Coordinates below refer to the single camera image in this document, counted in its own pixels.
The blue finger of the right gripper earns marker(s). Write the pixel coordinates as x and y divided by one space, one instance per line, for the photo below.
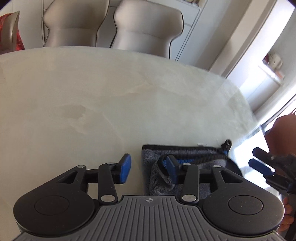
261 154
260 167

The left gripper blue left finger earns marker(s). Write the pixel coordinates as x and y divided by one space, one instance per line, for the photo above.
110 174

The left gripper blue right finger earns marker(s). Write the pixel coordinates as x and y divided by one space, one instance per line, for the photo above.
187 175

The grey and blue towel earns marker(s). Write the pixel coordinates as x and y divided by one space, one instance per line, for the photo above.
157 181

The person right hand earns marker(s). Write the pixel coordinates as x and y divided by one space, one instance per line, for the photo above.
289 205

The white electric kettle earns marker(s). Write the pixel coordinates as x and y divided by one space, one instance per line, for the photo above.
275 61

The grey chair right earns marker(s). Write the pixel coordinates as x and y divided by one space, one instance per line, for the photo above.
146 27

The grey chair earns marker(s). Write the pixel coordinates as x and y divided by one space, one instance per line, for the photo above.
74 23
146 27

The grey chair left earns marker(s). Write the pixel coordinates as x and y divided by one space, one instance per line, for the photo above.
74 23

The white sideboard cabinet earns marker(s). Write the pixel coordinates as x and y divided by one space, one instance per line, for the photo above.
190 14

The chair with red cloth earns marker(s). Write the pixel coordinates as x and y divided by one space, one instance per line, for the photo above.
9 33

